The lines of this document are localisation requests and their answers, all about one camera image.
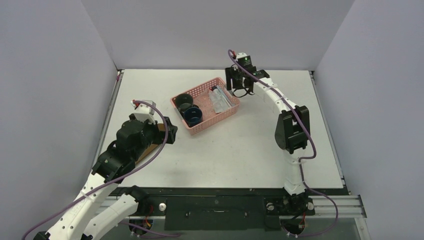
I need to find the dark green mug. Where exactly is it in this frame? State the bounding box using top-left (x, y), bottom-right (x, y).
top-left (175, 93), bottom-right (194, 113)

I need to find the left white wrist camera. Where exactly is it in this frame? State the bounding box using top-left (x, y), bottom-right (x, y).
top-left (131, 99), bottom-right (156, 124)

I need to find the aluminium rail frame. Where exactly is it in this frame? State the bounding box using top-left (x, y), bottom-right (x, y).
top-left (311, 195), bottom-right (367, 219)

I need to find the dark blue mug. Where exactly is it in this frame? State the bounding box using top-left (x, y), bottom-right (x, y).
top-left (183, 106), bottom-right (203, 128)

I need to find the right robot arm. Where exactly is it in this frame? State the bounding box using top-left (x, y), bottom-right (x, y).
top-left (225, 50), bottom-right (310, 215)

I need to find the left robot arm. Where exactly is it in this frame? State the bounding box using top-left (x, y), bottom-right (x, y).
top-left (34, 112), bottom-right (178, 240)

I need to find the pink perforated plastic basket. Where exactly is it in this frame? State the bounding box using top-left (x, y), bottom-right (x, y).
top-left (179, 77), bottom-right (240, 135)

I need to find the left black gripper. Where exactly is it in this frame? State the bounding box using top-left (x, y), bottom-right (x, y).
top-left (131, 116), bottom-right (177, 161)

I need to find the dark cap toothpaste tube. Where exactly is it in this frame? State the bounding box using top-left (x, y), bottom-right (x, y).
top-left (212, 85), bottom-right (234, 108)

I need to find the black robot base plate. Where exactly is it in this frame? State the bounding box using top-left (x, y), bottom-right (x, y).
top-left (130, 187), bottom-right (316, 231)

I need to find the brown oval wooden tray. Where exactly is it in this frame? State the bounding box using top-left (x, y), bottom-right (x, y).
top-left (135, 123), bottom-right (165, 166)

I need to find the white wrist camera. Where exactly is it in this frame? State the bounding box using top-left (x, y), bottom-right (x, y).
top-left (131, 99), bottom-right (156, 124)
top-left (232, 51), bottom-right (248, 61)

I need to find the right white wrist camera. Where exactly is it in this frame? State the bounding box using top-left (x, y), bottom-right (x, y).
top-left (232, 51), bottom-right (248, 61)

